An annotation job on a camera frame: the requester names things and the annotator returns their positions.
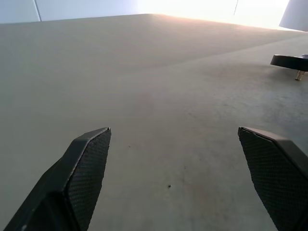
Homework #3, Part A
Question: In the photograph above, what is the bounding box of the pale grey cylindrical object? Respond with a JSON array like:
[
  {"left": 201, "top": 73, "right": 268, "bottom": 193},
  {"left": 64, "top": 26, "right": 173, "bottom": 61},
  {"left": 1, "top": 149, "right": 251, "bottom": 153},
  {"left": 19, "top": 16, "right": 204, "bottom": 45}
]
[{"left": 278, "top": 0, "right": 308, "bottom": 32}]

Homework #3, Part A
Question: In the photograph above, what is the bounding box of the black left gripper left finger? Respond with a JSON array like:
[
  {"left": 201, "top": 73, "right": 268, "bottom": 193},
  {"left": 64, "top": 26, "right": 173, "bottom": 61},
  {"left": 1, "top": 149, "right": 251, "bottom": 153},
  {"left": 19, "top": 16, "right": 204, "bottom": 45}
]
[{"left": 0, "top": 127, "right": 112, "bottom": 231}]

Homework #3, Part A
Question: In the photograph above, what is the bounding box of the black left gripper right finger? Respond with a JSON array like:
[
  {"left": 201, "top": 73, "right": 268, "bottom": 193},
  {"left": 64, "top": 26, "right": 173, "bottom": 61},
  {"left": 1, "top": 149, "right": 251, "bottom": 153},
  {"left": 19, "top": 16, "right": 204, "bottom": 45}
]
[{"left": 237, "top": 126, "right": 308, "bottom": 231}]

